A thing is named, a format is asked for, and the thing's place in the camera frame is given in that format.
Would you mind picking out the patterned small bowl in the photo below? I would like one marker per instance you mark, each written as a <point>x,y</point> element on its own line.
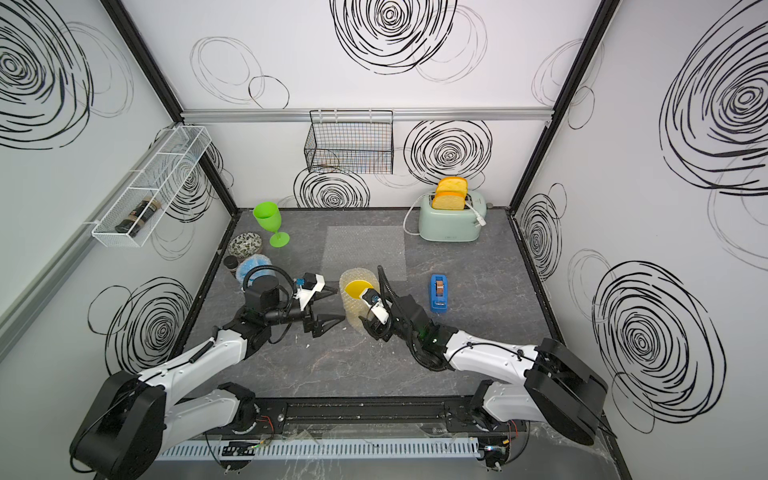
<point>245,245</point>

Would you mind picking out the blue plastic wine glass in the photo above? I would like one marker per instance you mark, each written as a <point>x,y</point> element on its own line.
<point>252,264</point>

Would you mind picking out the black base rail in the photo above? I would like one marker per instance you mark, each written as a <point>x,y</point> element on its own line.
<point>360,411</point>

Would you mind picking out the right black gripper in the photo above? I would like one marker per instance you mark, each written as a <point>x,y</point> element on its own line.
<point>377,329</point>

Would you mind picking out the front toast slice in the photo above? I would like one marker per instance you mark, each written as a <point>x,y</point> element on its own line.
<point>449,201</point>

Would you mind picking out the back toast slice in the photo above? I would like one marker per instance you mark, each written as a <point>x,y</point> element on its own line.
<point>457,185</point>

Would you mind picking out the blue tape dispenser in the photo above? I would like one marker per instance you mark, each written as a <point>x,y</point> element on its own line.
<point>438,293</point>

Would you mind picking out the dark spice bottle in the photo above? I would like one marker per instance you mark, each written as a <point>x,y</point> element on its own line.
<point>231,263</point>

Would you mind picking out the mint green toaster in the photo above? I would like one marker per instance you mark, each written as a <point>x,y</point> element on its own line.
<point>456,226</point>

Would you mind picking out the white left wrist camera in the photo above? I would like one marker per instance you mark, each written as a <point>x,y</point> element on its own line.
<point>306,287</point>

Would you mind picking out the toast slice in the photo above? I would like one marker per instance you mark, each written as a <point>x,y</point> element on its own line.
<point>457,185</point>
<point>449,201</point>

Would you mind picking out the white wire shelf basket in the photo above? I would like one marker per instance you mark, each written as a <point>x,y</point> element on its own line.
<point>170,174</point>

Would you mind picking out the green plastic wine glass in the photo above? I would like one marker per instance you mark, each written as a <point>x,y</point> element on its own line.
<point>268,216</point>

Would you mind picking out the dark bottle in shelf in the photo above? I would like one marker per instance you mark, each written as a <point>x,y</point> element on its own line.
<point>138,217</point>

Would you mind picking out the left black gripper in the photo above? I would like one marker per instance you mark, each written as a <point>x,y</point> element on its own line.
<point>318,329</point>

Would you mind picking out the white slotted cable duct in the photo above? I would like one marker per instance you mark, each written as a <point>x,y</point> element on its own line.
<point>322,449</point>

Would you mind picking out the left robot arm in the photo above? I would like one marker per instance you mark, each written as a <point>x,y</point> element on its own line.
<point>137,416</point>

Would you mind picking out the black wire basket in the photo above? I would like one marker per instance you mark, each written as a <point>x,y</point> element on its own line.
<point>353,140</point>

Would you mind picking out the yellow plastic wine glass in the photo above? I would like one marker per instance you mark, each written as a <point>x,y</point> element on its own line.
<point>354,290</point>

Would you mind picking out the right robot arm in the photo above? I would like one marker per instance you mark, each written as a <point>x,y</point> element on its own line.
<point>546,382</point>

